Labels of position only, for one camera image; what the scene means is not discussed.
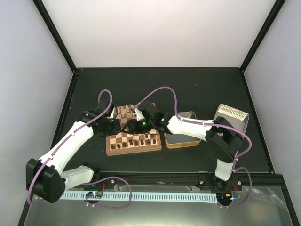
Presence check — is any wooden chess board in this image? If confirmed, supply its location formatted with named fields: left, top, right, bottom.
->
left=106, top=105, right=162, bottom=156

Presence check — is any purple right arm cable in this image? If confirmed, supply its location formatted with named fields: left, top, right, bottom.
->
left=135, top=86, right=253, bottom=172

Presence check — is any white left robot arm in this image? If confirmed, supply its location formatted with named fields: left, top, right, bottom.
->
left=25, top=100, right=120, bottom=203

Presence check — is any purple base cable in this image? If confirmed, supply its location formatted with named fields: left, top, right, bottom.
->
left=216, top=166, right=253, bottom=209
left=84, top=176, right=133, bottom=210

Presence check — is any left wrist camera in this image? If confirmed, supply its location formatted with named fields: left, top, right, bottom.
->
left=108, top=107, right=118, bottom=119

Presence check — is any white slotted cable duct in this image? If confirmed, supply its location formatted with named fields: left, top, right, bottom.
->
left=60, top=191, right=217, bottom=204

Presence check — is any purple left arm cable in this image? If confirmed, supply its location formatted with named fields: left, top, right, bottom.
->
left=27, top=89, right=113, bottom=207

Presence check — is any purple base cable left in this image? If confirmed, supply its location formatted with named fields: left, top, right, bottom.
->
left=84, top=176, right=133, bottom=210

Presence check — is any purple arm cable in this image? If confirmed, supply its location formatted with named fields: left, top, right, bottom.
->
left=27, top=89, right=113, bottom=207
left=135, top=86, right=253, bottom=172

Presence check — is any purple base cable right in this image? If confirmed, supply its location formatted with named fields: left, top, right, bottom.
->
left=216, top=166, right=253, bottom=209

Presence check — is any small circuit board left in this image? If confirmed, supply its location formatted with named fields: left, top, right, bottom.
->
left=86, top=191, right=103, bottom=199

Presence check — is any small circuit board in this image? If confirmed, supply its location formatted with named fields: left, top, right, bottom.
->
left=216, top=193, right=241, bottom=201
left=86, top=191, right=103, bottom=199

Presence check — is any pink tin lid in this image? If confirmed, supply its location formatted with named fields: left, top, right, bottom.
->
left=213, top=104, right=249, bottom=134

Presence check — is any small circuit board right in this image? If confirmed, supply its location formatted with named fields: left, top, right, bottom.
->
left=216, top=193, right=241, bottom=201

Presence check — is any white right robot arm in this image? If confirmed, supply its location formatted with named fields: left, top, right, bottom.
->
left=121, top=101, right=243, bottom=190

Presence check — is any yellow bear metal tin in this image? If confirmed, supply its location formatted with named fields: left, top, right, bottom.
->
left=164, top=111, right=202, bottom=149

